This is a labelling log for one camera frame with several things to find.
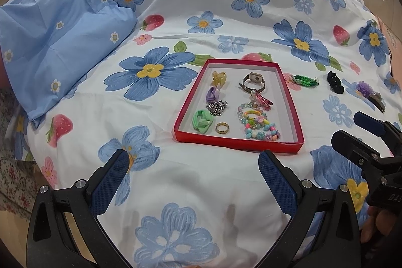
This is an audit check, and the chunky colourful bead bracelet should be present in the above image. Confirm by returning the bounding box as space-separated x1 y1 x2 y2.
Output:
245 127 281 142

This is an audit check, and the silver chain bracelet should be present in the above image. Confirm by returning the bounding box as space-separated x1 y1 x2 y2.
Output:
206 100 229 117

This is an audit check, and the wristwatch with metal band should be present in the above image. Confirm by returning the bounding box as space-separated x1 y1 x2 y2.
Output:
239 72 267 93

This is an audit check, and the white floral bedsheet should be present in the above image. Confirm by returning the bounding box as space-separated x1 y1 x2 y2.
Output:
13 0 402 268

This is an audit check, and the person's right hand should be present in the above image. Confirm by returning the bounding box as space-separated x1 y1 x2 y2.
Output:
361 206 402 243

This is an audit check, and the black scrunchie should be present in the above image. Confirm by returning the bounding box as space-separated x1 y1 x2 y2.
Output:
327 71 345 95

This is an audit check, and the pastel clear bead bracelet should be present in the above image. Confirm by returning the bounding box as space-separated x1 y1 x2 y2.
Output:
238 101 264 125

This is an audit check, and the pink flower hair clip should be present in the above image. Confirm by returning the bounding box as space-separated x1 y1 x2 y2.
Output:
249 90 273 111

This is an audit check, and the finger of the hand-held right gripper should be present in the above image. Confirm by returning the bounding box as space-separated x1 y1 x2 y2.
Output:
353 112 402 146
331 130 387 174

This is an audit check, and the purple hair tie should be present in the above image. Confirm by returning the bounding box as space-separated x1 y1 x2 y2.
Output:
205 86 221 103

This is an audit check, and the green woven bracelet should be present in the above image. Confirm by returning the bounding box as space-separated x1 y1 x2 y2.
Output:
291 74 320 88

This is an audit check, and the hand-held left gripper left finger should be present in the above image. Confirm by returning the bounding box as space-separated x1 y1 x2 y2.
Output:
26 149 132 268

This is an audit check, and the purple flower hair clip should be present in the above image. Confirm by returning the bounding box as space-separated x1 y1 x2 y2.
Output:
356 82 386 113

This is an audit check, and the yellow claw hair clip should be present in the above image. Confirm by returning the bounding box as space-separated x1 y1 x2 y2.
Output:
211 71 227 89

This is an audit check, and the blue flowered pillow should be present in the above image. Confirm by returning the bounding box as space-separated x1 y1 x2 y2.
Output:
0 0 139 130

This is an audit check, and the pink printed cloth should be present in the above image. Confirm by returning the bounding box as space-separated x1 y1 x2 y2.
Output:
374 15 402 71

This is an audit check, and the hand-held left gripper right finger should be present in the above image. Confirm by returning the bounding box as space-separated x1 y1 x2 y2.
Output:
258 150 369 268

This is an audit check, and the rainbow bead bracelet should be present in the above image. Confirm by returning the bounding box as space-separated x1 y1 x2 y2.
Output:
244 110 271 130

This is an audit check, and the red shallow box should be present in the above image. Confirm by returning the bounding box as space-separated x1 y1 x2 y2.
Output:
174 59 305 154

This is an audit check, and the small-flower patterned cloth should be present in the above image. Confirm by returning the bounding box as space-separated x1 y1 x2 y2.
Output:
0 89 43 220

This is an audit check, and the green hair scrunchie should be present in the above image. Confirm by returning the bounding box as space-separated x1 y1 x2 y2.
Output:
192 109 215 134

